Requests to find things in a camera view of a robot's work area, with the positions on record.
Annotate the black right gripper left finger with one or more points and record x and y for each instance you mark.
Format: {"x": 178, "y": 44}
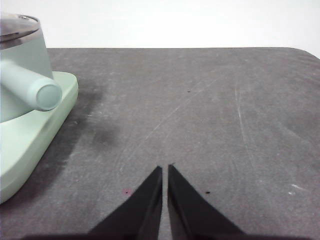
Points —
{"x": 140, "y": 215}

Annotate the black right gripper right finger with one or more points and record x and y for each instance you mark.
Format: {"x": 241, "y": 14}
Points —
{"x": 190, "y": 215}

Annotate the glass lid with green knob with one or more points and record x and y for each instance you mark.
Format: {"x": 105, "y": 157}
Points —
{"x": 15, "y": 25}

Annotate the mint green cooker base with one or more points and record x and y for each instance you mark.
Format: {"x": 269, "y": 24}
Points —
{"x": 37, "y": 140}

